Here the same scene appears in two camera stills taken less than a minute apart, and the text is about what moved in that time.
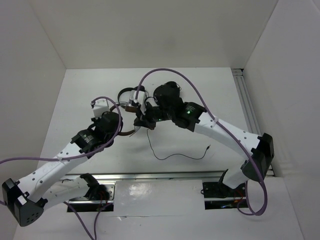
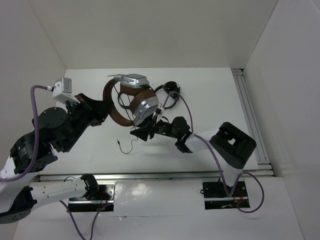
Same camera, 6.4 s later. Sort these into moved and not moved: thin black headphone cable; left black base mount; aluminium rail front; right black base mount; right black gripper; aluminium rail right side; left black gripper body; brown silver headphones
Moved: left black gripper body; brown silver headphones; right black gripper; thin black headphone cable
Not moved: right black base mount; left black base mount; aluminium rail right side; aluminium rail front
